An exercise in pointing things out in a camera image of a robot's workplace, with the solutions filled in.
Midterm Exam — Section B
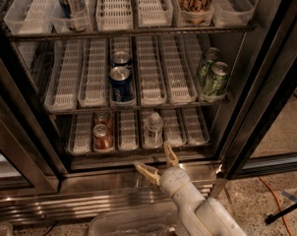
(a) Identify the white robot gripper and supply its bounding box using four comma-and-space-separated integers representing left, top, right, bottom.
134, 143, 190, 197

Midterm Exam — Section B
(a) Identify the clear plastic water bottle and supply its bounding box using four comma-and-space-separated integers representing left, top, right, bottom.
144, 112, 164, 148

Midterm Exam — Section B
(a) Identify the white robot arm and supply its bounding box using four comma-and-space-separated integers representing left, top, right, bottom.
134, 142, 247, 236

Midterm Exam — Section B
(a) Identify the stainless steel fridge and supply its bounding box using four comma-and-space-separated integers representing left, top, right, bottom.
0, 0, 297, 225

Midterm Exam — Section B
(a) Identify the clear plastic storage bin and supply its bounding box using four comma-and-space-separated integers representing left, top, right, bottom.
89, 203, 190, 236

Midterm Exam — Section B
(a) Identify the front red soda can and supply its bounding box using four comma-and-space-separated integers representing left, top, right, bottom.
92, 124, 113, 150

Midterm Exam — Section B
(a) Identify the red soda can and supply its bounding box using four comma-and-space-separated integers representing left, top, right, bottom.
92, 124, 113, 150
94, 111, 112, 130

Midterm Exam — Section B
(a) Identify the rear red soda can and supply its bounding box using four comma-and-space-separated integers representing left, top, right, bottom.
94, 111, 112, 130

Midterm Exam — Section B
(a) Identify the front green soda can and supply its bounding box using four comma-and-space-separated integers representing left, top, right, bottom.
202, 62, 230, 96

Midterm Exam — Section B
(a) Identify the green soda can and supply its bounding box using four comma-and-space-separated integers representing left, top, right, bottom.
197, 47, 221, 85
202, 62, 230, 96

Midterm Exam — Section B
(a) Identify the front blue soda can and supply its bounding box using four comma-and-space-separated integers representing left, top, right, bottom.
109, 67, 133, 102

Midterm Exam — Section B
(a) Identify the blue soda can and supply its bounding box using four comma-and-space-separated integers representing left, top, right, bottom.
109, 67, 133, 102
111, 51, 133, 70

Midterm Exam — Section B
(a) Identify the rear blue soda can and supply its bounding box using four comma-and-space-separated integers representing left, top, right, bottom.
111, 51, 133, 70

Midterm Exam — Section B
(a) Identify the black tripod leg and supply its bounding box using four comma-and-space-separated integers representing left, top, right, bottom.
265, 203, 297, 224

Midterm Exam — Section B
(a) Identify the rear green soda can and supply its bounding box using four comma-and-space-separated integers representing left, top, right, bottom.
197, 47, 221, 85

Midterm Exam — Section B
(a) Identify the tall gold can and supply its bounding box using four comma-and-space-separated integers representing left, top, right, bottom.
177, 0, 212, 25

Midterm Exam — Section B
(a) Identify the small clear container corner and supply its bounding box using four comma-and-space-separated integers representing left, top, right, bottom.
0, 222, 14, 236

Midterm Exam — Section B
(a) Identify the tall silver blue can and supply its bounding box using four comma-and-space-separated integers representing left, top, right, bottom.
52, 0, 90, 32

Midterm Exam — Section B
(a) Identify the orange extension cable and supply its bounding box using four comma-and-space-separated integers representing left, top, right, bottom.
258, 176, 294, 236

